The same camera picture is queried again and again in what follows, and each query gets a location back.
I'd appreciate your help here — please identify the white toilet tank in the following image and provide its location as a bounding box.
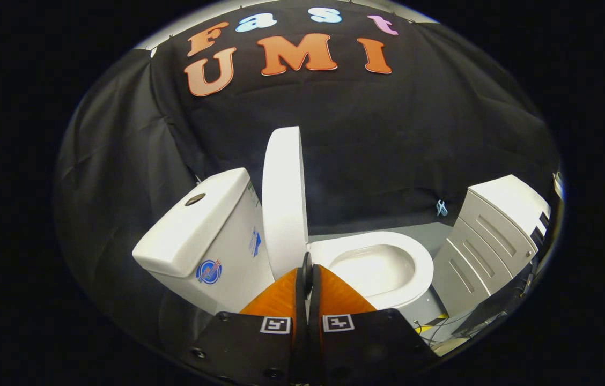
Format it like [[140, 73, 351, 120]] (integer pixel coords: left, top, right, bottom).
[[132, 167, 275, 316]]

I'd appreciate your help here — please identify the tangle of black cables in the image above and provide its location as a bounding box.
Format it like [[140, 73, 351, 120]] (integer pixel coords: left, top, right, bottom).
[[412, 312, 499, 345]]

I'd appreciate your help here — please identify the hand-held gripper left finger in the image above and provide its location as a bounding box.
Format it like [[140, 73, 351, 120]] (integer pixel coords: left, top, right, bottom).
[[187, 267, 304, 384]]

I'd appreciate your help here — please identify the white drawer cabinet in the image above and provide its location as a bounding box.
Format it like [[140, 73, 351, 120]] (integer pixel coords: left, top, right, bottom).
[[431, 174, 551, 317]]

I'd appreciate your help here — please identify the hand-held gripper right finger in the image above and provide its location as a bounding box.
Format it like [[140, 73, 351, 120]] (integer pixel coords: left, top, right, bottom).
[[311, 264, 440, 384]]

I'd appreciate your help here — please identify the yellow black floor tape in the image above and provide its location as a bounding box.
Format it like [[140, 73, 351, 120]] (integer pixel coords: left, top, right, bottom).
[[415, 314, 449, 334]]

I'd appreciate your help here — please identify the black round lid knob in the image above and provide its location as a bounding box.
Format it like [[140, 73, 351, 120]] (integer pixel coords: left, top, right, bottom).
[[301, 252, 314, 296]]

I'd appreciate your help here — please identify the black backdrop cloth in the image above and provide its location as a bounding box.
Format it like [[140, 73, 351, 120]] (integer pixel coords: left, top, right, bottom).
[[53, 0, 560, 344]]

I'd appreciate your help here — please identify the white toilet lid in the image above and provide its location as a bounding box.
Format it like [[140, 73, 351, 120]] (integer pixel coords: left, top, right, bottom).
[[261, 127, 310, 280]]

